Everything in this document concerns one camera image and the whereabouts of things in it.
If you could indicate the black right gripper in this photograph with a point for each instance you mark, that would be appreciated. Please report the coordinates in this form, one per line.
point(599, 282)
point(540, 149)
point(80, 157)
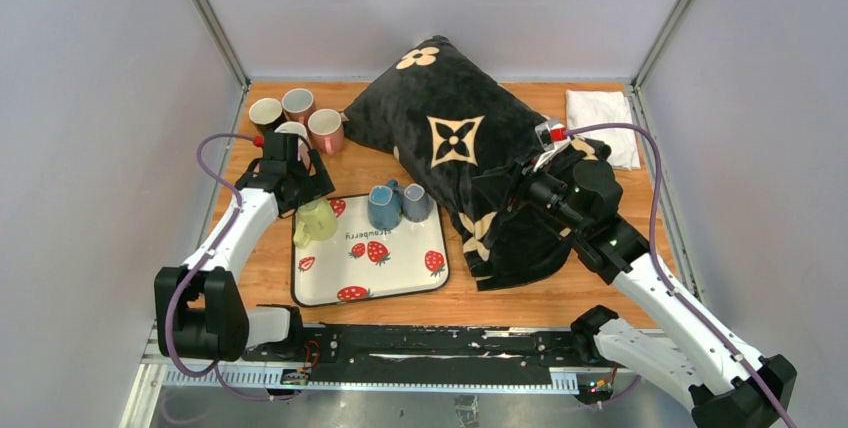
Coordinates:
point(498, 185)

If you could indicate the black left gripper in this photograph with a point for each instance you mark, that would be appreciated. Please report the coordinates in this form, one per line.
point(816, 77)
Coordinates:
point(282, 149)

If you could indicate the pink octagonal mug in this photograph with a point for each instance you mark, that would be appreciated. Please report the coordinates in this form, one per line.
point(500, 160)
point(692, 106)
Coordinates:
point(293, 127)

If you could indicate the black mug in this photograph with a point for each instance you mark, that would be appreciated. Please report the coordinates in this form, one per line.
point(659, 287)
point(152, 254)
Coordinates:
point(266, 115)

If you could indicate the pink round mug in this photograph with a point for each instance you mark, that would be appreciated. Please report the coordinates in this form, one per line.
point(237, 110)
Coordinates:
point(326, 128)

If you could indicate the green octagonal mug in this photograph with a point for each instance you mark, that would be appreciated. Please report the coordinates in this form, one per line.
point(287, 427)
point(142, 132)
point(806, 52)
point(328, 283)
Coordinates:
point(314, 222)

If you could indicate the brown pink mug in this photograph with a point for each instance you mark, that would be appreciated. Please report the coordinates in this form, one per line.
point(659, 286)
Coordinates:
point(298, 105)

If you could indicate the white strawberry tray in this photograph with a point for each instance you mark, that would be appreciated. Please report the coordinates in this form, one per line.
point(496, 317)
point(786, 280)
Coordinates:
point(360, 263)

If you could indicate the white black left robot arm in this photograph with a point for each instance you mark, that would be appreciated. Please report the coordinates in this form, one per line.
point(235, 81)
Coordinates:
point(200, 313)

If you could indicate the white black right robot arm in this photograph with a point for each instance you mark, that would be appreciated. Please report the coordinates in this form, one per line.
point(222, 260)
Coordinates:
point(720, 379)

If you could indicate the grey blue dotted mug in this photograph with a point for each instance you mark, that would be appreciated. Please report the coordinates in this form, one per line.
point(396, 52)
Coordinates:
point(416, 203)

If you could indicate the black floral plush blanket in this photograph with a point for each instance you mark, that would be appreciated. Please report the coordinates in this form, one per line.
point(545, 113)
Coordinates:
point(448, 122)

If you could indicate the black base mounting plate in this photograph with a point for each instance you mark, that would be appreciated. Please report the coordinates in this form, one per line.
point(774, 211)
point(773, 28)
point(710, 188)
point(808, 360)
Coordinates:
point(439, 358)

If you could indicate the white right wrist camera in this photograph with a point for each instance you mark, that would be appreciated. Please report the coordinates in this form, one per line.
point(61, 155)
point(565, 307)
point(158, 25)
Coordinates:
point(552, 138)

